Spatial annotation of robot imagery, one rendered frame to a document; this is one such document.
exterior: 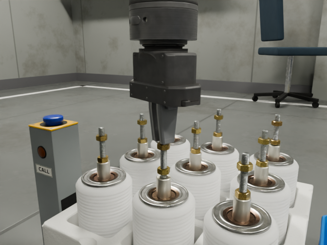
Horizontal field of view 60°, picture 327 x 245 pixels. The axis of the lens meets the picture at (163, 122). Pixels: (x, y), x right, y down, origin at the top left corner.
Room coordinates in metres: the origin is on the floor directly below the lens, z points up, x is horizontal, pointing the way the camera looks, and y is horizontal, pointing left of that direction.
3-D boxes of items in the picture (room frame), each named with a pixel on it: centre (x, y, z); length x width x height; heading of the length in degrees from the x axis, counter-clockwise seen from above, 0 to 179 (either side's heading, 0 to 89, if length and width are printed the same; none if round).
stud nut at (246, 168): (0.33, -0.10, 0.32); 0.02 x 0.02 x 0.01; 42
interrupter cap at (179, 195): (0.39, 0.00, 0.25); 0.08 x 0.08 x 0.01
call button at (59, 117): (0.57, 0.23, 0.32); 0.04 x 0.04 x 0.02
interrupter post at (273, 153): (0.53, -0.22, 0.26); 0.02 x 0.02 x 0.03
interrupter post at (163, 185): (0.39, 0.00, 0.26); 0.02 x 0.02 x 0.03
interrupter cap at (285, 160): (0.53, -0.22, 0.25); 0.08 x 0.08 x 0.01
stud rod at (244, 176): (0.33, -0.10, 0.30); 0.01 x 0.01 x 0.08
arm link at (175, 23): (0.39, 0.00, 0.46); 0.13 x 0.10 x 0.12; 37
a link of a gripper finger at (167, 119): (0.38, -0.01, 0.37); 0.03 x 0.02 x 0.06; 127
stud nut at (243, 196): (0.33, -0.10, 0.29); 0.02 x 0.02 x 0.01; 42
